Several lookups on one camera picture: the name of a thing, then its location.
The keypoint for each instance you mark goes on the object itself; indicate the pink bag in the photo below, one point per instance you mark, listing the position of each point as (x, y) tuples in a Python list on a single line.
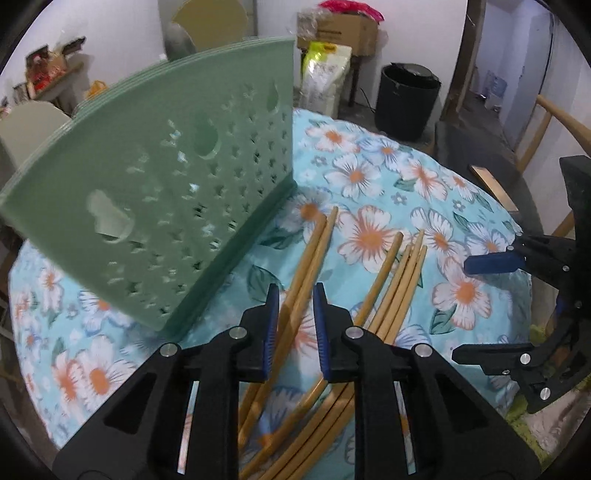
[(351, 9)]

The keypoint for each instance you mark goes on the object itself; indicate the white green fuzzy garment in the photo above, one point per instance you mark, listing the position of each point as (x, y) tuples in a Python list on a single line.
[(531, 434)]

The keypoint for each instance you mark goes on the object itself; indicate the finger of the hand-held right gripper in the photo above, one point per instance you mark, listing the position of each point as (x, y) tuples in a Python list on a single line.
[(494, 264), (489, 356)]

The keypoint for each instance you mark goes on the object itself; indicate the round-backed wooden chair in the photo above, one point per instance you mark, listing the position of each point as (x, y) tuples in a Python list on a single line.
[(540, 134)]

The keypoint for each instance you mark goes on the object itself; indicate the brown cardboard box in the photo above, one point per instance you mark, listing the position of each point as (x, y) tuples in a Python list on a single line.
[(341, 32)]

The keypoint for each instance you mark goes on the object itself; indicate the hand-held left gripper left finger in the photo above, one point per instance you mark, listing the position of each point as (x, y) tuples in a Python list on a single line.
[(272, 323)]

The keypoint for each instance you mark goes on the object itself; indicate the yellow plastic bag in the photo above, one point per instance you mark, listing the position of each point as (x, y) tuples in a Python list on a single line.
[(97, 90)]

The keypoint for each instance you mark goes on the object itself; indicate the black trash bin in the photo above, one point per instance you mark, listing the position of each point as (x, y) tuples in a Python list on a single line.
[(406, 101)]

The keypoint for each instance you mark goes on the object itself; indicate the green perforated utensil holder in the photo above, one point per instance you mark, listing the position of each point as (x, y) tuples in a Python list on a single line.
[(161, 198)]

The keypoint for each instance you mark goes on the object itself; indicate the wooden chopstick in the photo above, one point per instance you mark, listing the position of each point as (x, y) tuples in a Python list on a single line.
[(393, 286), (402, 286), (412, 286), (318, 249), (382, 277), (304, 254)]

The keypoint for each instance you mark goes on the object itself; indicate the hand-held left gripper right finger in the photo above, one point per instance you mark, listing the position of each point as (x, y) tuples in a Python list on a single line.
[(321, 332)]

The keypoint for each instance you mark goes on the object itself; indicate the long table with white legs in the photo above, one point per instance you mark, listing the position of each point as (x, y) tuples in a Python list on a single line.
[(60, 83)]

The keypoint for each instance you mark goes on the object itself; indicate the clutter of packets and boxes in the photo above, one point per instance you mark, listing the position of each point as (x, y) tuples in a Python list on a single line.
[(41, 64)]

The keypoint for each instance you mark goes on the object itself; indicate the blue floral blanket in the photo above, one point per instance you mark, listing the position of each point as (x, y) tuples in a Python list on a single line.
[(360, 175)]

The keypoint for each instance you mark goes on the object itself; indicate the yellow white rice bag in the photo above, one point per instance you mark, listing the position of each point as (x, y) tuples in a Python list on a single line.
[(325, 76)]

